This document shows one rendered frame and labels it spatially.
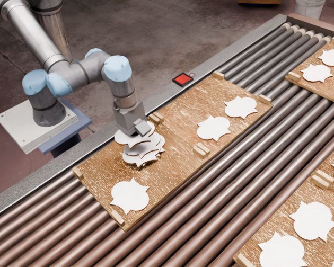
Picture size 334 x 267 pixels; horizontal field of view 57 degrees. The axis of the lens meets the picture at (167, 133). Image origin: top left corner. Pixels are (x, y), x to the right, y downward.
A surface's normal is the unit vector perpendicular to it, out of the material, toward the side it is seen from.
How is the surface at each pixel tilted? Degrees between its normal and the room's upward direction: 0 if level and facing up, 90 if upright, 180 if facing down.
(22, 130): 4
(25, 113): 4
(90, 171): 0
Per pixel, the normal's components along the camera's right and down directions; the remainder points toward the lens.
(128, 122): 0.71, 0.47
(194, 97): -0.10, -0.67
